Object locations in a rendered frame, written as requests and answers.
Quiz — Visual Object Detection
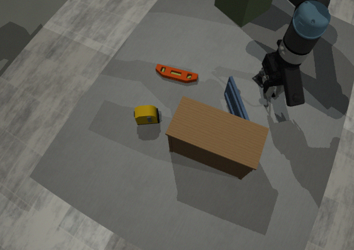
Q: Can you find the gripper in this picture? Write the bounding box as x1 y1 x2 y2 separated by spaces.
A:
262 49 301 99

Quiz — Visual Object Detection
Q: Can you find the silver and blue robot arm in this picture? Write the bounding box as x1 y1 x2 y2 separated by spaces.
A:
278 0 331 107

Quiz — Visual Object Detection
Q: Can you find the orange torpedo level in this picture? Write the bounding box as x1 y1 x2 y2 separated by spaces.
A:
155 64 197 83

